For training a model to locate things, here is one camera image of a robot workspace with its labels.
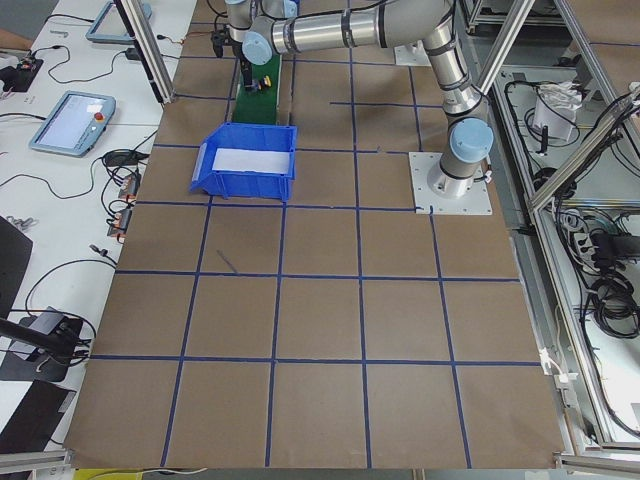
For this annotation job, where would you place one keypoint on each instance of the aluminium frame post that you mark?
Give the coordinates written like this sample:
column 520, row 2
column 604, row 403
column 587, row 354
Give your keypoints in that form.
column 139, row 29

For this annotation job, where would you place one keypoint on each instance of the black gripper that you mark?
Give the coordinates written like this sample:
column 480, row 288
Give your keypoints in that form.
column 245, row 68

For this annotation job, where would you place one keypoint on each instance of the yellow push button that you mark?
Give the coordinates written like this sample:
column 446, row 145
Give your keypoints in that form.
column 260, row 84

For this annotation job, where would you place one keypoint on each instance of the green conveyor belt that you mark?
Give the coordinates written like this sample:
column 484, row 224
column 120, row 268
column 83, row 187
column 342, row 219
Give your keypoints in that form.
column 259, row 107

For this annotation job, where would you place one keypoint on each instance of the far teach pendant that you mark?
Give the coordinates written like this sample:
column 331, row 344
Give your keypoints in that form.
column 108, row 27

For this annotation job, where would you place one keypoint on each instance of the white foam pad left bin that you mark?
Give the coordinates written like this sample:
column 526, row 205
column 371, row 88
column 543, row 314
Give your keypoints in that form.
column 259, row 161

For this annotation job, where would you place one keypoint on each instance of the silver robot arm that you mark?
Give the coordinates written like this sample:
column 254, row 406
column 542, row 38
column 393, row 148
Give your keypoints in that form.
column 261, row 30

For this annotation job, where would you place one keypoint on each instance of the left blue plastic bin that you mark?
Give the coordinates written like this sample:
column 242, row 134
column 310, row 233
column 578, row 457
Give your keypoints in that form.
column 246, row 184

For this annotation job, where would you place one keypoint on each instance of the teach pendant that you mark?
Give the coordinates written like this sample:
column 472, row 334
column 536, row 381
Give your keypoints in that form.
column 108, row 27
column 75, row 124

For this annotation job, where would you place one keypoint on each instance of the near teach pendant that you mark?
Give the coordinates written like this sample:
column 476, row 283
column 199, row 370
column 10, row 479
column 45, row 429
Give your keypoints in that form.
column 75, row 124

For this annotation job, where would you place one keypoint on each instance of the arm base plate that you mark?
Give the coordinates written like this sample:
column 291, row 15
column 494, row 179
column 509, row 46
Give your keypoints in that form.
column 438, row 194
column 412, row 55

